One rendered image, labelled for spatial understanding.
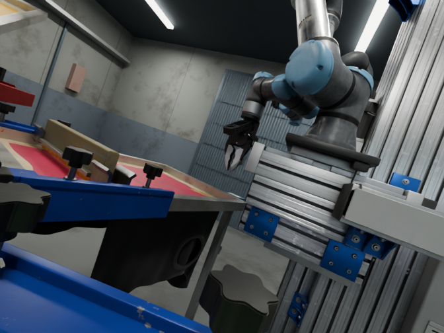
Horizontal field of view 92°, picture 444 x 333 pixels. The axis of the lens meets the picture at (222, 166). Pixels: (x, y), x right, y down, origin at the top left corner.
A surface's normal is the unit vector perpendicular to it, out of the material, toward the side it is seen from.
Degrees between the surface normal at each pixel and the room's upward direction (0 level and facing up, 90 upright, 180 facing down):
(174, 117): 90
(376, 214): 90
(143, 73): 90
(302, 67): 97
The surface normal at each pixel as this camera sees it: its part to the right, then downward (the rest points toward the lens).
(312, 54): -0.82, -0.16
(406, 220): -0.32, -0.09
